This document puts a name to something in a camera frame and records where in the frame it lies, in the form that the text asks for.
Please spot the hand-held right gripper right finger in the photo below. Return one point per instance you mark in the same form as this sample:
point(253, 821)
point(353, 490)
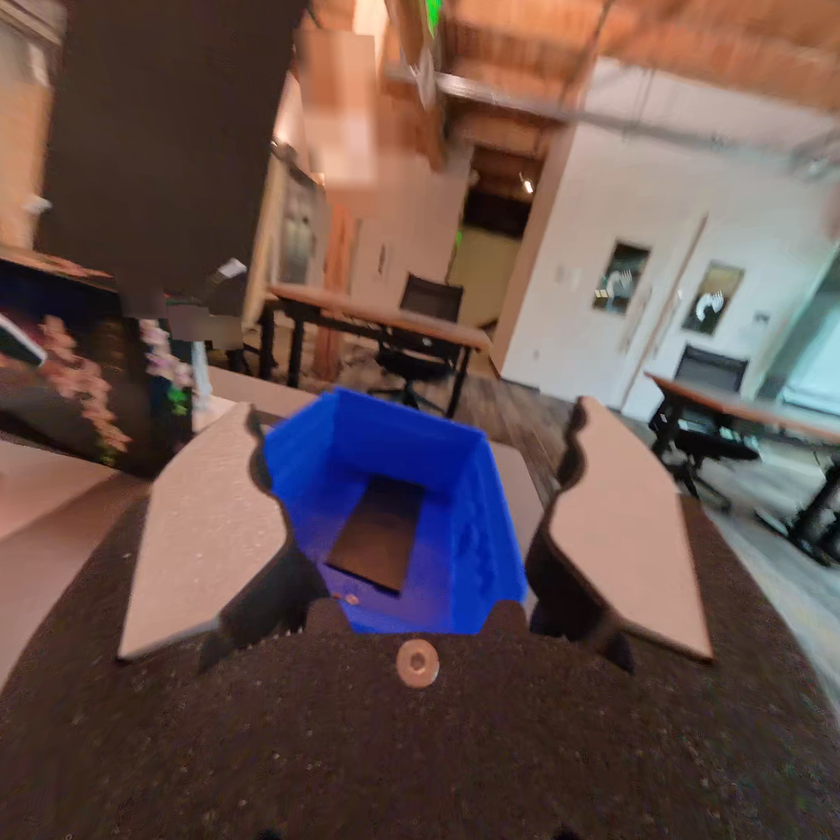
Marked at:
point(624, 538)

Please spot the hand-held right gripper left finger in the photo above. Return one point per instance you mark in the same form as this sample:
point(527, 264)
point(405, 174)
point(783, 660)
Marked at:
point(210, 538)

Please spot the blue plastic bin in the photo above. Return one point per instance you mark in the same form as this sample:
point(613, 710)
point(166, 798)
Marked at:
point(460, 525)

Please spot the black flower print box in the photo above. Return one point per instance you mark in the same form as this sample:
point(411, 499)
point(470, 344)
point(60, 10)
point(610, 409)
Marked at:
point(79, 368)

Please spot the white double door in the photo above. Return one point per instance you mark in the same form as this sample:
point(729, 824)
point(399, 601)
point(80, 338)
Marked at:
point(807, 341)

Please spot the black panel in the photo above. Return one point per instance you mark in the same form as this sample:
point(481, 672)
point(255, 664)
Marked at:
point(158, 131)

